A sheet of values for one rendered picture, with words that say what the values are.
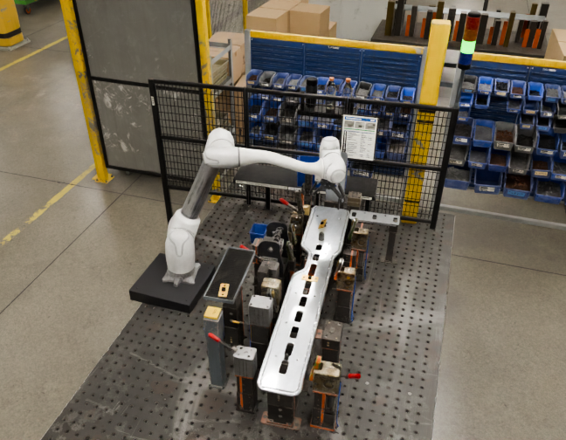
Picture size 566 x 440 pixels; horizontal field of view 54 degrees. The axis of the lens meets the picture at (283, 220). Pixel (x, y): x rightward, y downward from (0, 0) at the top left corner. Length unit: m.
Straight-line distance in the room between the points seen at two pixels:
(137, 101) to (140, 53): 0.45
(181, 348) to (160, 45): 2.69
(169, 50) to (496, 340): 3.29
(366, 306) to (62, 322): 2.19
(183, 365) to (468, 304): 2.30
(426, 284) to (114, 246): 2.63
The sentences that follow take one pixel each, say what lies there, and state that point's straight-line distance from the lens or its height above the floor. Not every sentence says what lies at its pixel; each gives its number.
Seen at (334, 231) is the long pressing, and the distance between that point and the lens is 3.16.
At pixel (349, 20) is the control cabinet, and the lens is 9.30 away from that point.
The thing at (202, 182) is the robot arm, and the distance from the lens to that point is 3.10.
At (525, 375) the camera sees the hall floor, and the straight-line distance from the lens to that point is 4.02.
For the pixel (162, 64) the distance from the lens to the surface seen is 4.88.
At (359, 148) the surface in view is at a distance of 3.53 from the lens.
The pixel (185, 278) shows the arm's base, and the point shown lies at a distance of 3.20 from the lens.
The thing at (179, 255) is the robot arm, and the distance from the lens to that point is 3.11.
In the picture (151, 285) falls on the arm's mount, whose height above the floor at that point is 0.77.
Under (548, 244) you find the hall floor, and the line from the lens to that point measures 5.20.
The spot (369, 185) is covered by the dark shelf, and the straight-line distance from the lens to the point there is 3.54.
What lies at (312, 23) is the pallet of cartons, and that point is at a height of 0.93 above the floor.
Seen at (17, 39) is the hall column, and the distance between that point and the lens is 10.11.
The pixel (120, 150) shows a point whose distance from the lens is 5.51.
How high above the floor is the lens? 2.86
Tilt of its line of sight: 35 degrees down
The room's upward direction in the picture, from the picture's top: straight up
